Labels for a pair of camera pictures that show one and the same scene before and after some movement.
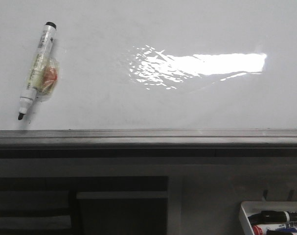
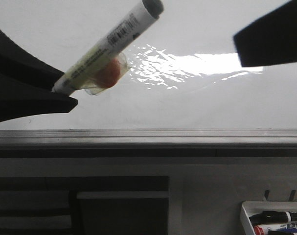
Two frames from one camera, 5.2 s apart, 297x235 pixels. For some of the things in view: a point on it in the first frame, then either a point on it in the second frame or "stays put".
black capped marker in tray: [275, 216] stays put
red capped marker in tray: [262, 229] stays put
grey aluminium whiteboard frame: [282, 143] stays put
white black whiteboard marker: [43, 77] to [106, 66]
